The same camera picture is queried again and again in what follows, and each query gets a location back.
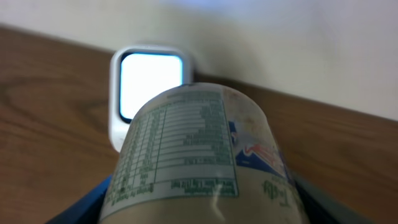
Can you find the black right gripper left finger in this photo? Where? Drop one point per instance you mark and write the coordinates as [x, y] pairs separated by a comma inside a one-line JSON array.
[[87, 209]]

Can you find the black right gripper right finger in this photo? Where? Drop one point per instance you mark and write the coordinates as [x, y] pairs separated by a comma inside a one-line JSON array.
[[322, 208]]

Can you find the green lid jar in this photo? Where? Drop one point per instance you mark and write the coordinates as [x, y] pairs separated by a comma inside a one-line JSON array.
[[201, 153]]

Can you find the white barcode scanner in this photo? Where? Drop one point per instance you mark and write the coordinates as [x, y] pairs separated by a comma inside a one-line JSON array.
[[137, 74]]

